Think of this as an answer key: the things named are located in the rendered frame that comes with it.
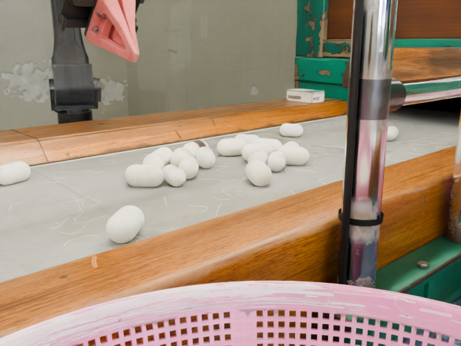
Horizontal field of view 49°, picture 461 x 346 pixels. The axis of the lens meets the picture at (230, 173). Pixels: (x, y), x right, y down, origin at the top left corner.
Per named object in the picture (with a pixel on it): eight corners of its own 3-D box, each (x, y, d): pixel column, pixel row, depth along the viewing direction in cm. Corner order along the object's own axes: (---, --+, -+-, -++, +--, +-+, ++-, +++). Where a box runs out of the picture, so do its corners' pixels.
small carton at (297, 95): (286, 100, 92) (286, 89, 92) (298, 99, 95) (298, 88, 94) (311, 103, 88) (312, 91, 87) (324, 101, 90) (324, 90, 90)
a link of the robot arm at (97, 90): (100, 77, 90) (97, 76, 95) (49, 79, 87) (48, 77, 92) (102, 112, 92) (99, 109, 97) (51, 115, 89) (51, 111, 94)
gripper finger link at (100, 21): (178, 35, 60) (143, -14, 64) (126, 35, 55) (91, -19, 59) (159, 77, 64) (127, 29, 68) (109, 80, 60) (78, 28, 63)
